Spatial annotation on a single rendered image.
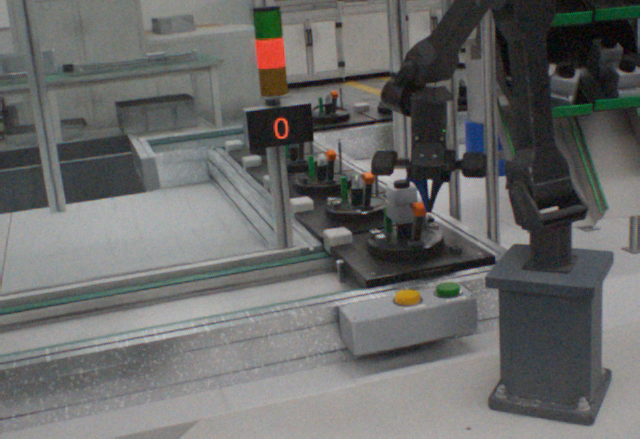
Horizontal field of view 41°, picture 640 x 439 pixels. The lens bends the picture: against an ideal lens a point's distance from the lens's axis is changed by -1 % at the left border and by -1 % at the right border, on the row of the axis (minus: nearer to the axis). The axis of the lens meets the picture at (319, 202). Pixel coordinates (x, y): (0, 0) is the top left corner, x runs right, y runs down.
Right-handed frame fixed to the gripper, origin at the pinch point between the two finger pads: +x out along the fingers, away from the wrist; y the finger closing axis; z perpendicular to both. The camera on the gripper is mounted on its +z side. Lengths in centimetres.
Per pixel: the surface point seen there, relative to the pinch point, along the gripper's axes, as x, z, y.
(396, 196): 3.5, -6.7, -6.3
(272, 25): -26.2, -11.7, -28.0
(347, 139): 32, -123, -36
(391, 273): 12.7, 5.2, -5.9
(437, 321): 14.8, 16.6, 2.6
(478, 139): 24, -100, 5
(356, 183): 10.5, -30.0, -17.5
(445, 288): 11.2, 12.4, 3.6
